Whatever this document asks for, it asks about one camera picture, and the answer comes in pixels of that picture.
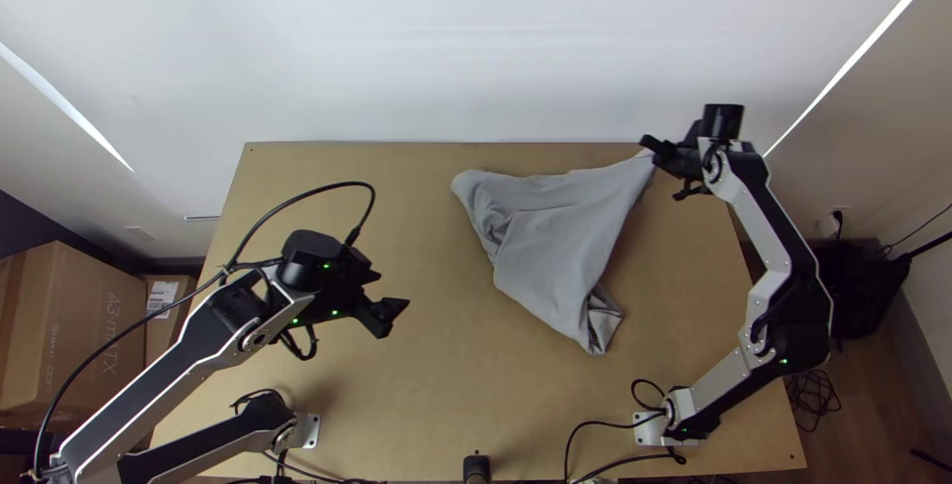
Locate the large cardboard box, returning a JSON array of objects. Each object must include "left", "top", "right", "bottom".
[{"left": 0, "top": 240, "right": 148, "bottom": 433}]

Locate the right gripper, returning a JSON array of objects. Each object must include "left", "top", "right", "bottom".
[{"left": 639, "top": 120, "right": 706, "bottom": 179}]

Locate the black cable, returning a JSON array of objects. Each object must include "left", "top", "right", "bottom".
[
  {"left": 572, "top": 447, "right": 687, "bottom": 484},
  {"left": 786, "top": 368, "right": 843, "bottom": 416},
  {"left": 630, "top": 378, "right": 670, "bottom": 415},
  {"left": 33, "top": 181, "right": 377, "bottom": 482},
  {"left": 563, "top": 413, "right": 669, "bottom": 484}
]

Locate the grey t-shirt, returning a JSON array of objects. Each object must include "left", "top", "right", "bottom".
[{"left": 449, "top": 150, "right": 659, "bottom": 357}]

